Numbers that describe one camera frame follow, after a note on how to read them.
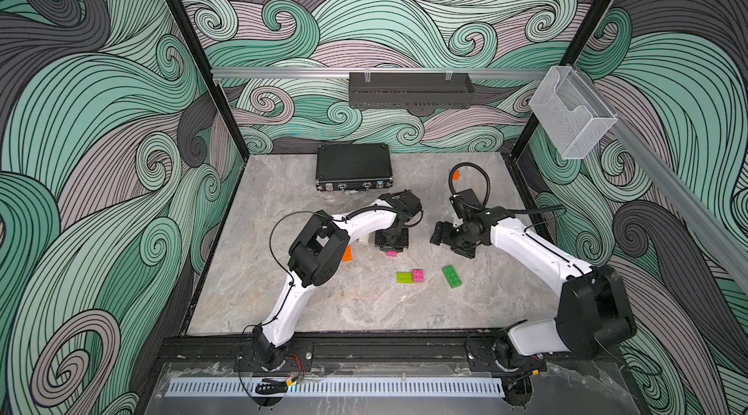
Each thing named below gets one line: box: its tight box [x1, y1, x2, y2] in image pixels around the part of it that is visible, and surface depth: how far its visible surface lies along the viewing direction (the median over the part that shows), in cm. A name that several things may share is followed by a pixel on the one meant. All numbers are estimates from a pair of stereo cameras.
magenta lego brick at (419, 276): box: [412, 268, 426, 283], surface depth 87 cm
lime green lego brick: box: [396, 271, 414, 285], surface depth 87 cm
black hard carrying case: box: [315, 143, 394, 191], surface depth 113 cm
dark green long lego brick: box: [441, 264, 463, 289], surface depth 87 cm
